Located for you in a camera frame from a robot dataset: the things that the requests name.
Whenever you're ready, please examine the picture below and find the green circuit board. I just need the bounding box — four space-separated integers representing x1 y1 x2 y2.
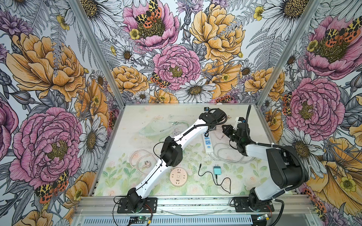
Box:
129 216 150 224
256 214 269 221

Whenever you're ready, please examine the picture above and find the teal charger adapter right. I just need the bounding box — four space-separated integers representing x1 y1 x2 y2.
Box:
213 166 222 176

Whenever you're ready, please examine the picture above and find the round pink power socket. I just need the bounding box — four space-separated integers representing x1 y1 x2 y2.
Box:
169 168 188 187

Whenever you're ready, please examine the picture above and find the aluminium front rail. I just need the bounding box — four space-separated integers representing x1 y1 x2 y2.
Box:
74 195 316 217

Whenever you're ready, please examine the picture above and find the white thin cable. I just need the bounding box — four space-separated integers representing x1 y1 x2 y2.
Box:
171 122 191 139

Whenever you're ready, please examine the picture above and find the black cable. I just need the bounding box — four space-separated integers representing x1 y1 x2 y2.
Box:
197 163 232 195

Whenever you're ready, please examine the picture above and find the white blue power strip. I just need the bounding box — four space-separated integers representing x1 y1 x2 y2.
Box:
202 132 214 154

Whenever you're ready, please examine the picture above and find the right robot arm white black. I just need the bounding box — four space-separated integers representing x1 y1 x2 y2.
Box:
222 105 308 211

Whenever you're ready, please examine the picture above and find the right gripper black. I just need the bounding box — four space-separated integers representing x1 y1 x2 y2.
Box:
221 124 241 144

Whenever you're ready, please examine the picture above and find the green circuit board left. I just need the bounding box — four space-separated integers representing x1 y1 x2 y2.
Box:
129 216 150 224

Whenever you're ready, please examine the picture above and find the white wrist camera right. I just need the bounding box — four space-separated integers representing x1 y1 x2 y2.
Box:
237 117 246 123

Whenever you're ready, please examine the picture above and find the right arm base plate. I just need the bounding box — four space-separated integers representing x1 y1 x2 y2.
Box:
231 196 274 212

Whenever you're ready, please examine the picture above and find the pink socket cord with plug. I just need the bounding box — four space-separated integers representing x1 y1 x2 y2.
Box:
129 149 163 175

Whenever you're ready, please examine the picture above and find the white power strip cord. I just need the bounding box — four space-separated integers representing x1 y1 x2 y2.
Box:
210 142 265 164

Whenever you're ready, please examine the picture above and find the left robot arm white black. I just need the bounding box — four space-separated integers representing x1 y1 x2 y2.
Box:
119 108 227 213

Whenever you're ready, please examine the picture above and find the green circuit board right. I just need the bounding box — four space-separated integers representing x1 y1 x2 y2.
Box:
256 214 269 221

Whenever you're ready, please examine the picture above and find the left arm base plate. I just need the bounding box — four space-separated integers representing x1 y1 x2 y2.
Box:
117 197 158 214

